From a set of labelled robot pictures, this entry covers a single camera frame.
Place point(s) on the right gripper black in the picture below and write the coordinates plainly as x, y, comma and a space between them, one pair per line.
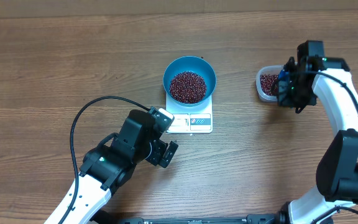
286, 101

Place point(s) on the clear plastic container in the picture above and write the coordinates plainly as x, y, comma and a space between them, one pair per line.
273, 69

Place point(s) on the white digital kitchen scale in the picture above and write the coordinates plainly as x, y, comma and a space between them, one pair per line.
196, 119

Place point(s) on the blue plastic measuring scoop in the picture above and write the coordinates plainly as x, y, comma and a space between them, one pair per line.
283, 79

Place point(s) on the red beans in bowl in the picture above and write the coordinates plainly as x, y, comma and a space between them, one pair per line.
187, 87

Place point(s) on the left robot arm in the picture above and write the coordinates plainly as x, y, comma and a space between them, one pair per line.
112, 163

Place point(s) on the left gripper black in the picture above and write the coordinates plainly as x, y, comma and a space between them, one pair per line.
159, 148

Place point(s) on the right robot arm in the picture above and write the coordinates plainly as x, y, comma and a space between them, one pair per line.
336, 186

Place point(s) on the teal metal bowl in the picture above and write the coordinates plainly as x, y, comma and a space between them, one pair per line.
193, 64

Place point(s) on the red beans in container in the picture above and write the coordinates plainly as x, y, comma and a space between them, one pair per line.
268, 83

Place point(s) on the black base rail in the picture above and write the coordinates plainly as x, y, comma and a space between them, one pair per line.
250, 219

